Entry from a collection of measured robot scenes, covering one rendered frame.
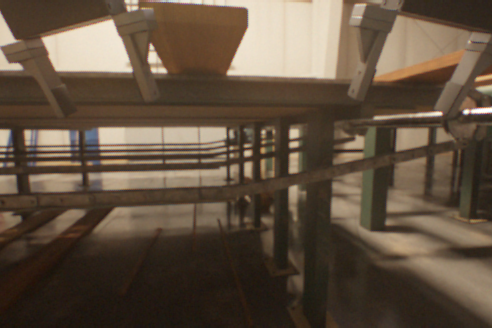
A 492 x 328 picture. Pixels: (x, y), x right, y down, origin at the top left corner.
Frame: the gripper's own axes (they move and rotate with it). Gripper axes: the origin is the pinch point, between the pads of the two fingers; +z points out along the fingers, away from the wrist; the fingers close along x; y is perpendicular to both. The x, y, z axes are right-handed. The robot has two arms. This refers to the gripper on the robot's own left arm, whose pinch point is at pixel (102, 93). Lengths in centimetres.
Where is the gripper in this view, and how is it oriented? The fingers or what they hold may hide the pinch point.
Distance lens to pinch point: 40.7
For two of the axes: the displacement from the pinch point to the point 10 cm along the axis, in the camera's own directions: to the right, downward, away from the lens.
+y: 0.9, -5.0, 8.6
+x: -9.8, 1.1, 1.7
